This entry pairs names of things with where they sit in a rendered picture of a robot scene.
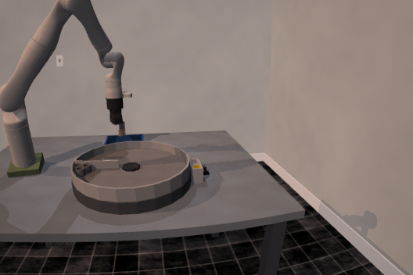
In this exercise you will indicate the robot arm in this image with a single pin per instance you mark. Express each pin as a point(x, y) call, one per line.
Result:
point(34, 57)

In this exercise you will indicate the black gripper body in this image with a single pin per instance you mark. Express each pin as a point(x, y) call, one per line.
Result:
point(114, 102)

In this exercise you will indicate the blue open crate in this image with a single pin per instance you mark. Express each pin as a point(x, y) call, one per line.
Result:
point(117, 138)

